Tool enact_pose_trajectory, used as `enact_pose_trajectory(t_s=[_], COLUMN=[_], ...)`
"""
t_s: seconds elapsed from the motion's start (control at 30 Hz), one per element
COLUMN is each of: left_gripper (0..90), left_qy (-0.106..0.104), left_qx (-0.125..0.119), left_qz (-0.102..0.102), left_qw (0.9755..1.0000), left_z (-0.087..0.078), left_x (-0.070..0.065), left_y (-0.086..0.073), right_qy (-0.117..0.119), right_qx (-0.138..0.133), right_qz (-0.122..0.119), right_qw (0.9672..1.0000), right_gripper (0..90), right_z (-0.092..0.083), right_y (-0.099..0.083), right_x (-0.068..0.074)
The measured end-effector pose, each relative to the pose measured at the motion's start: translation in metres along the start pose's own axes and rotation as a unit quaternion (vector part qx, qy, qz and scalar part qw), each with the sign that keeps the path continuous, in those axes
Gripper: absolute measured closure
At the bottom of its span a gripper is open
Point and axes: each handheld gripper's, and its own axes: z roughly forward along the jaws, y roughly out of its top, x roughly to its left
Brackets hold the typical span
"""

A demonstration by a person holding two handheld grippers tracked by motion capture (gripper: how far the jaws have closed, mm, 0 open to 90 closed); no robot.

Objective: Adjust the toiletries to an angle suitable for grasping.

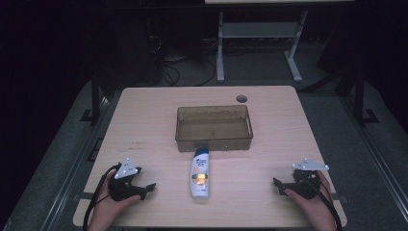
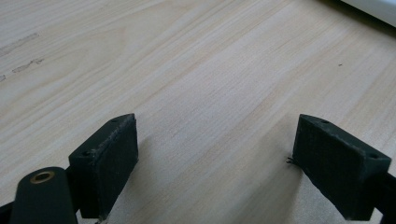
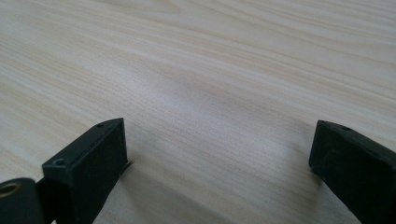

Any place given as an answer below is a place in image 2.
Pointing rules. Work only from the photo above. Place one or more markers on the white object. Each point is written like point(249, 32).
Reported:
point(375, 8)

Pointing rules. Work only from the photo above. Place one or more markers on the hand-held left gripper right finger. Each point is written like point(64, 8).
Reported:
point(336, 165)

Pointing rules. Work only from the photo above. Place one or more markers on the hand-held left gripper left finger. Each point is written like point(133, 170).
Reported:
point(106, 168)

